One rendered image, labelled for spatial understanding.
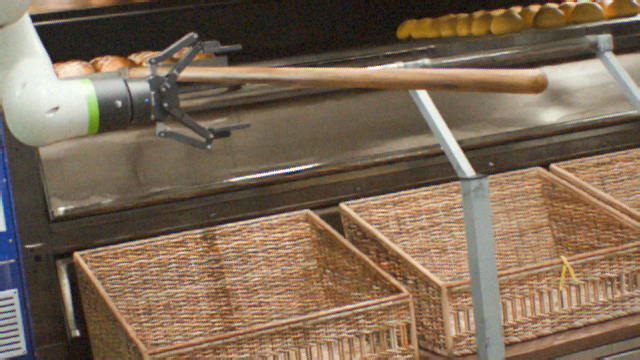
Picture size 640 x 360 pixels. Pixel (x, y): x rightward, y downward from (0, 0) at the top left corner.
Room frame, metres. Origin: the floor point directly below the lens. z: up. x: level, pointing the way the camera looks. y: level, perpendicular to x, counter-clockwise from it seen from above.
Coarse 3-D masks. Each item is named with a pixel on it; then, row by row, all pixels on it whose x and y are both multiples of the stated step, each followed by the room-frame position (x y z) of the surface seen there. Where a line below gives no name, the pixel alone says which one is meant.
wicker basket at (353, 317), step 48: (144, 240) 2.69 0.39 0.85; (192, 240) 2.73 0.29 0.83; (240, 240) 2.77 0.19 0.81; (288, 240) 2.81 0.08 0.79; (336, 240) 2.71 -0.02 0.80; (96, 288) 2.48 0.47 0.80; (144, 288) 2.66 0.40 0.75; (192, 288) 2.70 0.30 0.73; (240, 288) 2.74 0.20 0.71; (288, 288) 2.77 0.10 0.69; (336, 288) 2.74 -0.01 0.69; (384, 288) 2.52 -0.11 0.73; (96, 336) 2.55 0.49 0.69; (144, 336) 2.63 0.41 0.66; (192, 336) 2.67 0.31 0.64; (240, 336) 2.28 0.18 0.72; (288, 336) 2.32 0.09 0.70; (336, 336) 2.36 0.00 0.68; (384, 336) 2.40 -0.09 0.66
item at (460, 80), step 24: (144, 72) 2.95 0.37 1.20; (192, 72) 2.64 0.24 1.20; (216, 72) 2.50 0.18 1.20; (240, 72) 2.39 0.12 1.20; (264, 72) 2.28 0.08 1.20; (288, 72) 2.18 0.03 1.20; (312, 72) 2.09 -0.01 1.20; (336, 72) 2.00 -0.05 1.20; (360, 72) 1.93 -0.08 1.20; (384, 72) 1.86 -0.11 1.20; (408, 72) 1.79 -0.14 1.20; (432, 72) 1.73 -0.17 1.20; (456, 72) 1.67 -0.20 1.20; (480, 72) 1.62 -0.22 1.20; (504, 72) 1.57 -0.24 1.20; (528, 72) 1.52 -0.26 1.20
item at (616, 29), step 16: (544, 32) 3.15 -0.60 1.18; (560, 32) 3.17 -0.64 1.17; (576, 32) 3.19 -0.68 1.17; (592, 32) 3.21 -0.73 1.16; (608, 32) 3.23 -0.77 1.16; (624, 32) 3.25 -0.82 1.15; (416, 48) 3.03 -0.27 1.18; (432, 48) 3.03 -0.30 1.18; (448, 48) 3.04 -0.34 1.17; (464, 48) 3.06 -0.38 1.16; (480, 48) 3.08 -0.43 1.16; (304, 64) 2.90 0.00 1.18; (320, 64) 2.91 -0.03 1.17; (336, 64) 2.93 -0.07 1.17; (352, 64) 2.94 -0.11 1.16; (368, 64) 2.96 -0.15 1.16
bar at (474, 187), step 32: (384, 64) 2.57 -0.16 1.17; (416, 64) 2.58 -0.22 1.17; (448, 64) 2.62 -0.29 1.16; (480, 64) 2.65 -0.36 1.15; (608, 64) 2.75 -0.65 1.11; (192, 96) 2.40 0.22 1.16; (224, 96) 2.42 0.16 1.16; (256, 96) 2.45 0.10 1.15; (416, 96) 2.55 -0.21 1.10; (480, 192) 2.37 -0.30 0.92; (480, 224) 2.37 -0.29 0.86; (480, 256) 2.37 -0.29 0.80; (480, 288) 2.37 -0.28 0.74; (480, 320) 2.38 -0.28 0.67; (480, 352) 2.39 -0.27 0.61
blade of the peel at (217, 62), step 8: (224, 56) 3.26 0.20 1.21; (168, 64) 3.20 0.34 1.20; (192, 64) 3.23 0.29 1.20; (200, 64) 3.24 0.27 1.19; (208, 64) 3.24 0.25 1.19; (216, 64) 3.25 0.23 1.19; (224, 64) 3.26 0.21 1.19; (104, 72) 3.14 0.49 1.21; (112, 72) 3.14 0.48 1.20; (64, 80) 3.09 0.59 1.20
